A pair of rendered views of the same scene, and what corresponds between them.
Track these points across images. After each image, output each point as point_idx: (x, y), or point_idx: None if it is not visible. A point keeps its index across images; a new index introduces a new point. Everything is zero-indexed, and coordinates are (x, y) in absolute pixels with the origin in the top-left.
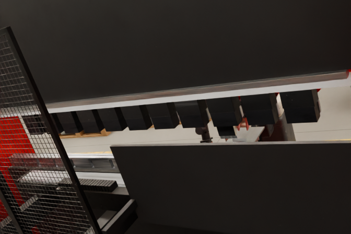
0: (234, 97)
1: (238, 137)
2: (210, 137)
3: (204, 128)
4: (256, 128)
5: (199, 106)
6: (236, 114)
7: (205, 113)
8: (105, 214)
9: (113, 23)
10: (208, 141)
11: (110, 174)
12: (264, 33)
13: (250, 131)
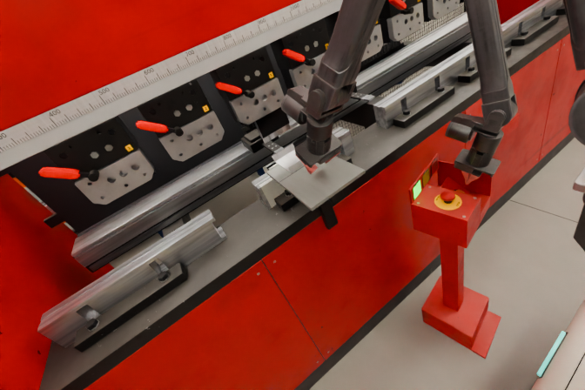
0: (213, 77)
1: (319, 166)
2: (486, 169)
3: (459, 134)
4: (318, 194)
5: (273, 54)
6: (227, 104)
7: (288, 74)
8: None
9: None
10: (454, 162)
11: (386, 67)
12: None
13: (317, 184)
